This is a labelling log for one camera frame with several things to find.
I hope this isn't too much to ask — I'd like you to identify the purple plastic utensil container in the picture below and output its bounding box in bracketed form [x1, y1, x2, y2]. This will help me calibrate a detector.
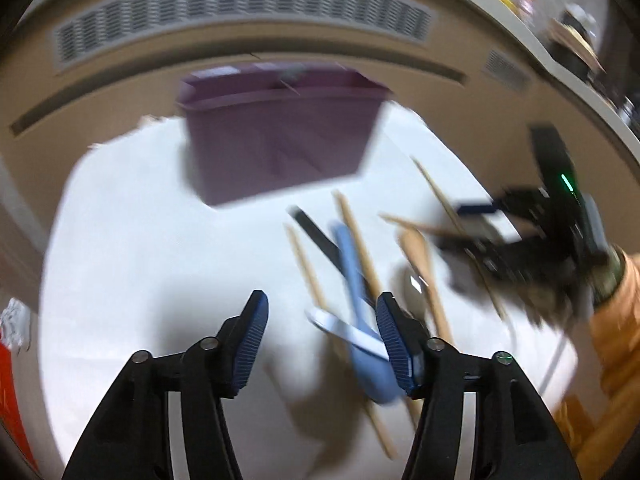
[177, 62, 393, 207]

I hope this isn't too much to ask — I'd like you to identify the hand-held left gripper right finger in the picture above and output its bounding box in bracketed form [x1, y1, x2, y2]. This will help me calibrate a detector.
[376, 291, 581, 480]

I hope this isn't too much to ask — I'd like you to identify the wooden spoon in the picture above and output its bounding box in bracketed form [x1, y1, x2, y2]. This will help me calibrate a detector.
[397, 227, 453, 346]

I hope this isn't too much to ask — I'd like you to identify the white plastic spoon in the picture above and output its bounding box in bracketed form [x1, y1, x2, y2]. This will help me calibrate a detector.
[306, 307, 391, 362]

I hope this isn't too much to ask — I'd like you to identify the white table cloth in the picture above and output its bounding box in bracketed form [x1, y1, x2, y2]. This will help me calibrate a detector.
[37, 100, 581, 480]

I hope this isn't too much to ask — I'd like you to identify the wooden base cabinet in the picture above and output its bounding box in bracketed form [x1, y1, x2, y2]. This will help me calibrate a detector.
[0, 0, 640, 311]

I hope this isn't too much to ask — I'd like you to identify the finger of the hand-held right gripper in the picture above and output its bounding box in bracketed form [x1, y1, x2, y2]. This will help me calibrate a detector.
[455, 189, 543, 231]
[437, 237, 526, 286]

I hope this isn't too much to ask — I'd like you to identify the white crumpled cloth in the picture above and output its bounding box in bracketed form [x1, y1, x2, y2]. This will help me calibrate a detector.
[0, 297, 33, 356]

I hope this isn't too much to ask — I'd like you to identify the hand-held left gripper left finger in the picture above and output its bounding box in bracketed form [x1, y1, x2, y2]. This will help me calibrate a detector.
[62, 290, 269, 480]

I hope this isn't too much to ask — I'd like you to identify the metal spoon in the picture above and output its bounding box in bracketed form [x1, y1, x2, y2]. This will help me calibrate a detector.
[395, 265, 431, 331]

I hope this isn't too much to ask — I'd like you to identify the large grey vent grille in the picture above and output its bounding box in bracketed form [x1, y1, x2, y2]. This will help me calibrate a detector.
[52, 0, 433, 71]

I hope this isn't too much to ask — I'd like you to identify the black ladle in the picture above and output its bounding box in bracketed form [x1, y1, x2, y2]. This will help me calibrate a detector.
[287, 205, 343, 268]

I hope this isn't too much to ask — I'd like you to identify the wooden board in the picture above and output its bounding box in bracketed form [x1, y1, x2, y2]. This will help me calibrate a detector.
[550, 17, 606, 73]

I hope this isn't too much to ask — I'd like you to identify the small grey vent grille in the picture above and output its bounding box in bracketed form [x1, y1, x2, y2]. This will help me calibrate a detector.
[482, 49, 533, 95]

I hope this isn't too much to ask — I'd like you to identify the blue plastic spoon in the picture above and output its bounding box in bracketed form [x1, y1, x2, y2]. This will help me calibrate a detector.
[332, 224, 408, 405]

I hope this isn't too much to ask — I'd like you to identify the black pot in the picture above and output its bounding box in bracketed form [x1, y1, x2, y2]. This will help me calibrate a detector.
[547, 35, 596, 81]

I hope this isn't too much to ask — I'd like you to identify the red object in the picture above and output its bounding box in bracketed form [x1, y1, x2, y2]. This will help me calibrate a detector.
[0, 342, 38, 466]

